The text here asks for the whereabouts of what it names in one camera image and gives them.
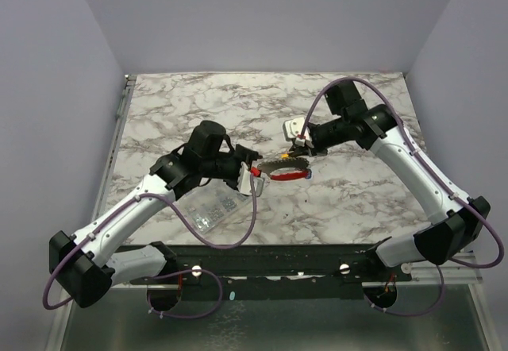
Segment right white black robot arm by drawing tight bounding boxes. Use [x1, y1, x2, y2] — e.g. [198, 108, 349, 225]
[283, 77, 491, 280]

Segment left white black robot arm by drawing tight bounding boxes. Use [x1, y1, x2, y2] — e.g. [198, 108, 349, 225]
[43, 121, 262, 310]

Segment clear plastic screw box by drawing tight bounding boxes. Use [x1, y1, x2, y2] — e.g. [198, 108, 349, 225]
[175, 179, 252, 234]

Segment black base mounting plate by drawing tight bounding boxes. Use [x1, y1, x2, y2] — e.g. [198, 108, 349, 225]
[132, 244, 411, 301]

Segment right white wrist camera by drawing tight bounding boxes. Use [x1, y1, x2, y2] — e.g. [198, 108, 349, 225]
[283, 117, 313, 148]

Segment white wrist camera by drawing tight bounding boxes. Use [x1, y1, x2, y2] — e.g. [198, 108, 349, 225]
[236, 162, 265, 197]
[283, 117, 313, 148]

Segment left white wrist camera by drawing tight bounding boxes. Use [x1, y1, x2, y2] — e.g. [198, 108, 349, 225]
[236, 162, 265, 197]

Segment aluminium left side rail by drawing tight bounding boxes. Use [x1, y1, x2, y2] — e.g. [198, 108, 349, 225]
[91, 74, 137, 219]

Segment aluminium rail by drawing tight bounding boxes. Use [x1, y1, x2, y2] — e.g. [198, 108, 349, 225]
[103, 247, 479, 287]
[91, 74, 137, 219]

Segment aluminium front rail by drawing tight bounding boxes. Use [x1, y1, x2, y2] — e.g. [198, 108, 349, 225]
[103, 247, 479, 287]

